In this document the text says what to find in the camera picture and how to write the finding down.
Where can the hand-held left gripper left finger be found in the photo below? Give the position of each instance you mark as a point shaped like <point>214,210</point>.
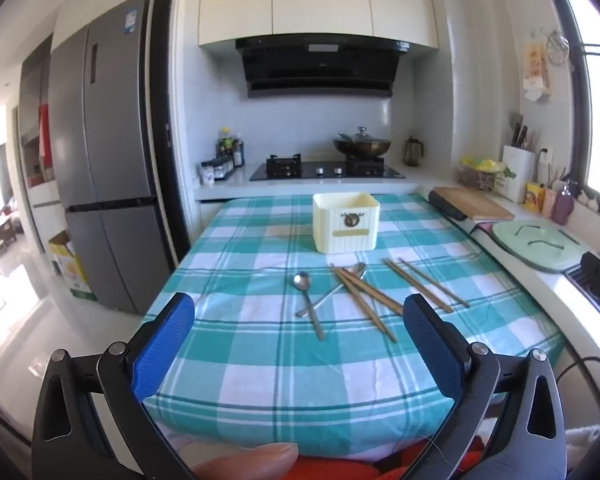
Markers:
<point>165,345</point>

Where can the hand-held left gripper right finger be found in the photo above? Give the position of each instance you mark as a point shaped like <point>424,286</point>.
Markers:
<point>432,350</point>

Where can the cream ribbed utensil holder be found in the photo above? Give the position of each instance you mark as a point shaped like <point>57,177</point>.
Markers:
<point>347,230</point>

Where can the person's left hand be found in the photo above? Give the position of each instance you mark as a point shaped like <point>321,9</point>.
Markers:
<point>252,462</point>

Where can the light green lid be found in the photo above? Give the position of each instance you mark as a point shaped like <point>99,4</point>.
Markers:
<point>535,245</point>

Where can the purple soap bottle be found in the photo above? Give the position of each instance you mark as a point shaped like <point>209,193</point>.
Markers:
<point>563,205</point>

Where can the teal plaid tablecloth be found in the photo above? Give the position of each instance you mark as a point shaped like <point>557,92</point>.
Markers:
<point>260,360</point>

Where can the pink cup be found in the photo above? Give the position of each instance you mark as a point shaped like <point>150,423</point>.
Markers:
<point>549,200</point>

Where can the yellow packet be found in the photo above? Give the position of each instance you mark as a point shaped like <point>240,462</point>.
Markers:
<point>533,196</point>

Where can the yellow cardboard box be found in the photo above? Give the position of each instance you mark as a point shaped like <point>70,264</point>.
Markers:
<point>72,267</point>

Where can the white knife block with knives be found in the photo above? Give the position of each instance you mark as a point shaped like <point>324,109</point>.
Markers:
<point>519,170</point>

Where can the black flat pad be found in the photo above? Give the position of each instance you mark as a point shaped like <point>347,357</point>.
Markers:
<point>447,206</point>

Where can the wooden cutting board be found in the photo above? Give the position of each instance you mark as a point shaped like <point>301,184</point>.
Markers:
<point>472,202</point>

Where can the grey refrigerator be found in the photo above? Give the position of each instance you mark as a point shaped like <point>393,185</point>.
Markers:
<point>110,160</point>

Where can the dark glass jar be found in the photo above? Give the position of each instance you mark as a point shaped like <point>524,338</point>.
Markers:
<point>414,151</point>

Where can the condiment bottles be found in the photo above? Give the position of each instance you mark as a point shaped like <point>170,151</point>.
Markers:
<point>230,147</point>

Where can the black gas cooktop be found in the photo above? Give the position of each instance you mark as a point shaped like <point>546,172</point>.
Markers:
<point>325,170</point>

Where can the dark wok with glass lid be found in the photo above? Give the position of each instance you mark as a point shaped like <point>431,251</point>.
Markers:
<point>362,145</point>

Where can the red hanging cloth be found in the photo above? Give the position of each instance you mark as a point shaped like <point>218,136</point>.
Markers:
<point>45,132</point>

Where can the black range hood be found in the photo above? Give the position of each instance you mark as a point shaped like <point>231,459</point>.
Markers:
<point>320,67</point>

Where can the white wall socket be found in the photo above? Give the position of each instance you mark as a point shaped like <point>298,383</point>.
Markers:
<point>546,156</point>

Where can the hanging wall bag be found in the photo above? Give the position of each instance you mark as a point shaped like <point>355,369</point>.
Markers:
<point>537,67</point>

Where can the cream wall cabinets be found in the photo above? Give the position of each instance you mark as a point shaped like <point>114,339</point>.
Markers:
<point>320,0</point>

